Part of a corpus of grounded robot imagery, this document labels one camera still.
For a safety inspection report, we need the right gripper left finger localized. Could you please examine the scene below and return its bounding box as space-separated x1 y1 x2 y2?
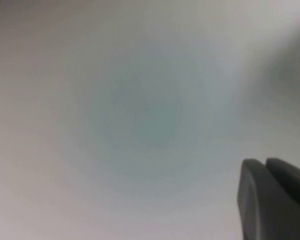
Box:
236 158 273 240

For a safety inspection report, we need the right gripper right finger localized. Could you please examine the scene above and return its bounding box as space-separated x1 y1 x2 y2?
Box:
264 157 300 240

